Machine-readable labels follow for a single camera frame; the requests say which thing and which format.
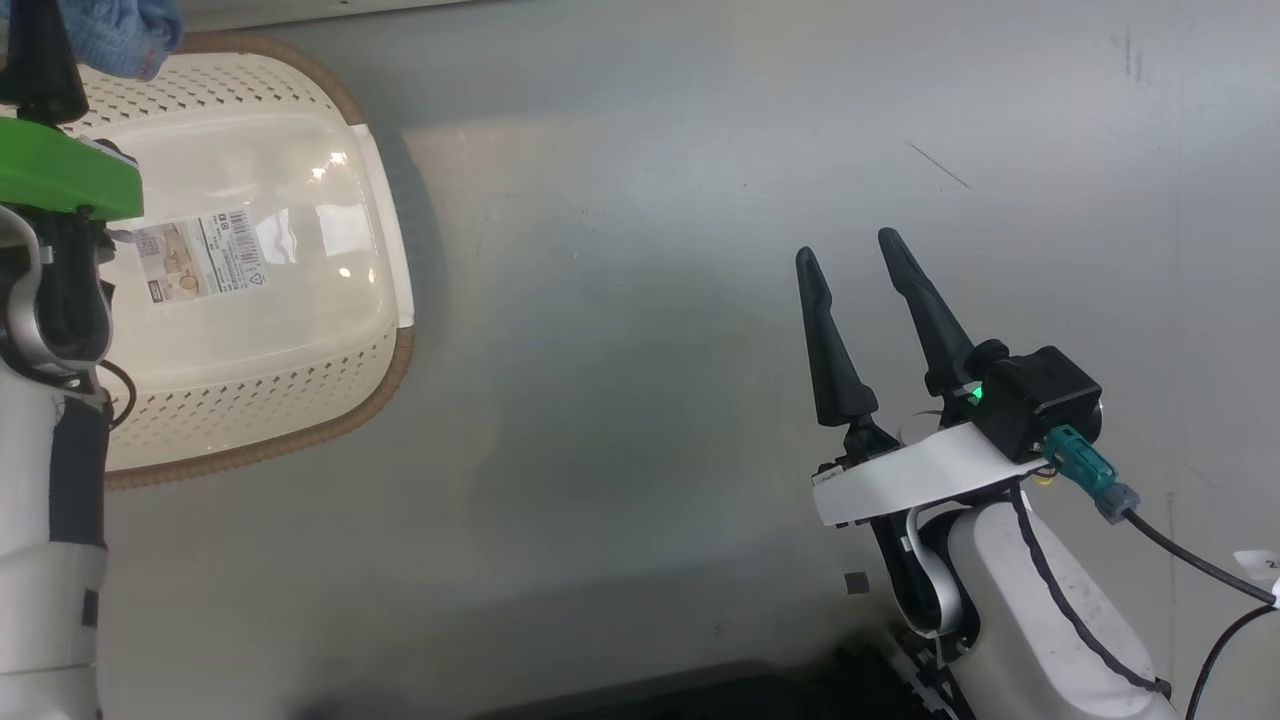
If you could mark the white washing machine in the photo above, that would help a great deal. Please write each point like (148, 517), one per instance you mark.
(330, 10)

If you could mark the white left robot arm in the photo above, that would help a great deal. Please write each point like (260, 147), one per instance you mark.
(40, 600)

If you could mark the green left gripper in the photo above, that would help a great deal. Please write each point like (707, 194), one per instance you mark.
(60, 170)

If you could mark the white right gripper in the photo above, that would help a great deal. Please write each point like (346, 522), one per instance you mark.
(920, 475)

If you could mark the blue cartoon print garment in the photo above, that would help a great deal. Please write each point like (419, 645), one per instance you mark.
(120, 30)

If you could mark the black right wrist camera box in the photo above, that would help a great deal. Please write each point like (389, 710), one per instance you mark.
(1040, 400)

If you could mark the printed basket label sticker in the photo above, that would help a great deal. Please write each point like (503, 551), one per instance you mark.
(200, 255)

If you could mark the cream perforated laundry basket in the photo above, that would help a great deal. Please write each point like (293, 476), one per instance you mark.
(300, 380)

